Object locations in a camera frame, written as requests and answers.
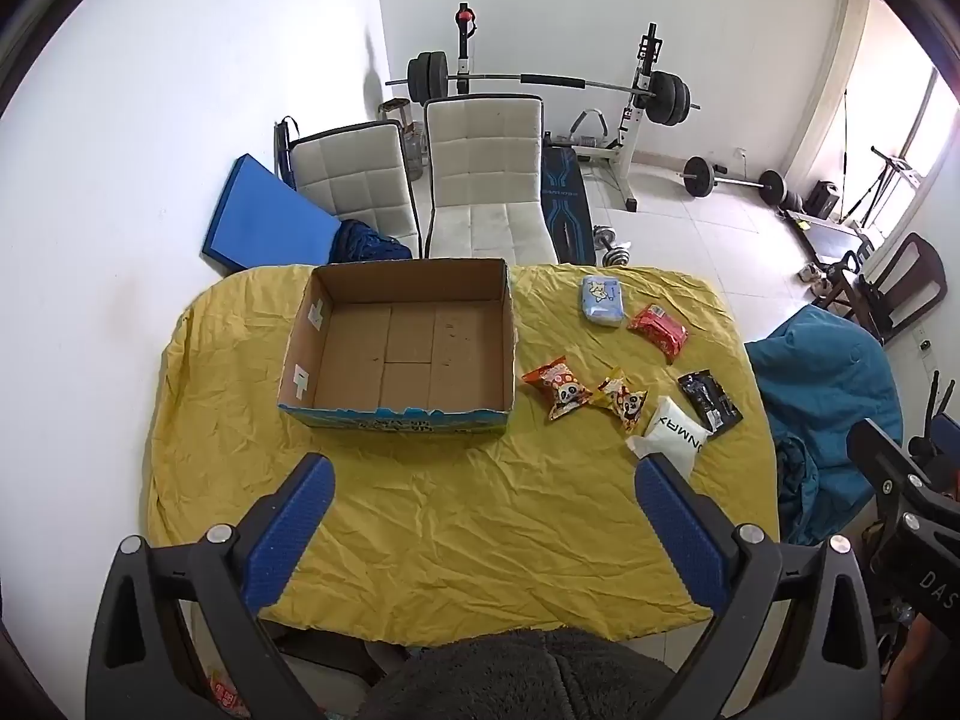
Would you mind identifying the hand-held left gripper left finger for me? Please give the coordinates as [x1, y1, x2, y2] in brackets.
[86, 452, 336, 720]

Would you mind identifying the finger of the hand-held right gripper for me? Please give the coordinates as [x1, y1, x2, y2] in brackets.
[850, 418, 960, 535]
[907, 435, 960, 492]

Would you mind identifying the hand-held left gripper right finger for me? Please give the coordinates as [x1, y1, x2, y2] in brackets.
[634, 454, 880, 720]

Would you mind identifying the white soft packet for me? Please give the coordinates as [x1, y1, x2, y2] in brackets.
[625, 395, 711, 477]

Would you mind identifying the black foil packet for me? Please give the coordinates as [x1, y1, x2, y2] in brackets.
[677, 369, 743, 440]

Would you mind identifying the yellow panda snack packet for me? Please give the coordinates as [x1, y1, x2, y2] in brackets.
[590, 366, 650, 432]

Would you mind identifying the orange panda snack packet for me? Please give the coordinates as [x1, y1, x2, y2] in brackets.
[521, 358, 593, 421]

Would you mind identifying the red snack packet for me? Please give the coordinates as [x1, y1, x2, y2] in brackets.
[627, 304, 689, 365]

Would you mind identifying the cardboard box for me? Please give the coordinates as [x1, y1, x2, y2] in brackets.
[277, 257, 518, 436]

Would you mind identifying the blue tissue pack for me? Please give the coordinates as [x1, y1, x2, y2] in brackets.
[580, 275, 626, 327]

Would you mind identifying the person's right forearm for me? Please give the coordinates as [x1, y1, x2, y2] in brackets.
[889, 615, 960, 695]

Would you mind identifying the teal beanbag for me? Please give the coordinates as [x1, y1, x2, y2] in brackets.
[744, 307, 905, 547]

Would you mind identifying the dark wooden chair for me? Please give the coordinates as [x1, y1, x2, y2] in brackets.
[814, 232, 947, 346]

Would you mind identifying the yellow tablecloth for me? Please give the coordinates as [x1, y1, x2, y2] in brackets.
[146, 262, 781, 646]

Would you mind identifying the grey fleece clothing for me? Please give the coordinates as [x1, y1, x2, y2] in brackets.
[352, 630, 676, 720]

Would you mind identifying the black treadmill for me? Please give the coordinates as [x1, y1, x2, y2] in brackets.
[787, 210, 875, 263]

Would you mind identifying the black speaker box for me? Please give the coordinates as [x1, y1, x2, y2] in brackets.
[806, 180, 841, 222]

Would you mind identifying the chrome dumbbell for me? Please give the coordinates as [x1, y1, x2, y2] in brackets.
[592, 225, 633, 267]

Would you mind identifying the dark blue cloth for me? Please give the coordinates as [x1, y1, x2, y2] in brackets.
[332, 219, 412, 265]

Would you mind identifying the blue foam mat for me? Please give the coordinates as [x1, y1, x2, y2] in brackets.
[199, 155, 342, 271]

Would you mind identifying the short barbell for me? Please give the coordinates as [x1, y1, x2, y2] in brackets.
[682, 156, 787, 205]

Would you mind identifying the black and blue bench pad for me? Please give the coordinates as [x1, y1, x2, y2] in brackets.
[541, 144, 599, 265]

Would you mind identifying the white padded chair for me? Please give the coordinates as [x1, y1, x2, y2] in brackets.
[424, 94, 560, 265]
[289, 120, 422, 260]

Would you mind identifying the black bag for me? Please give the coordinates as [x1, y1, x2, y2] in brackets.
[274, 116, 301, 188]

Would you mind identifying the white weight bench rack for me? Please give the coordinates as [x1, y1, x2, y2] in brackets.
[454, 6, 665, 212]

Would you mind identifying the long barbell with black plates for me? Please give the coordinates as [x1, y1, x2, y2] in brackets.
[385, 51, 702, 127]

